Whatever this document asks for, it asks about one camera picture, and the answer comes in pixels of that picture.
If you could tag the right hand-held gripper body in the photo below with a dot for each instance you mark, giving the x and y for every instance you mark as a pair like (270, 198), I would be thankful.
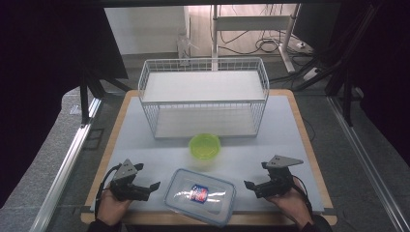
(277, 183)

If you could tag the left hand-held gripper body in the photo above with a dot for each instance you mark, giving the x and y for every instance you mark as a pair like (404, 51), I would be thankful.
(129, 190)

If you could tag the clear container with green lid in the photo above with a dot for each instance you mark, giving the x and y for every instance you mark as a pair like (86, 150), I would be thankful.
(204, 146)

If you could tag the person's left hand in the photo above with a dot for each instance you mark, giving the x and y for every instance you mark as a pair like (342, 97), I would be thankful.
(109, 209)

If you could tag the person's right hand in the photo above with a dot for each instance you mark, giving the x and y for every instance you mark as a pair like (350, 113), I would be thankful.
(295, 204)

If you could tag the clear rectangular container blue-rimmed lid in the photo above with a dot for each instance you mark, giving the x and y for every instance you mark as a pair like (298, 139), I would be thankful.
(199, 196)

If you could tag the dark floor outlet cover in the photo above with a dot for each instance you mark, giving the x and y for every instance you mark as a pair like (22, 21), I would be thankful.
(94, 138)

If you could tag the wooden table board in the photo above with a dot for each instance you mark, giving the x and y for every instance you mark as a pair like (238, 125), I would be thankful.
(298, 112)

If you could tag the black metal stand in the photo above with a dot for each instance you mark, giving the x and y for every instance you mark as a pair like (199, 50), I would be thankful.
(347, 100)
(84, 103)

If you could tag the long white power strip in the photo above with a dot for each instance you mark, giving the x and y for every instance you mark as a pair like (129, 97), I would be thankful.
(311, 74)

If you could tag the small white power strip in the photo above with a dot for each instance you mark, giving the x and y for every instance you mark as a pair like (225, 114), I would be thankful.
(301, 44)

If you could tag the clear plastic object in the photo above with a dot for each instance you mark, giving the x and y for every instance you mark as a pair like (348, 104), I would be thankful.
(185, 45)

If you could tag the dark curtain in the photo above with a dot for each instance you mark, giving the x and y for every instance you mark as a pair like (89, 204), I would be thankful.
(383, 64)
(48, 64)

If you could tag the aluminium rail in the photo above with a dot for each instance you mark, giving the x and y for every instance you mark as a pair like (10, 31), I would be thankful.
(69, 154)
(370, 158)

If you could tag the white desk frame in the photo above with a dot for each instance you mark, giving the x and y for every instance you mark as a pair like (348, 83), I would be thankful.
(251, 23)

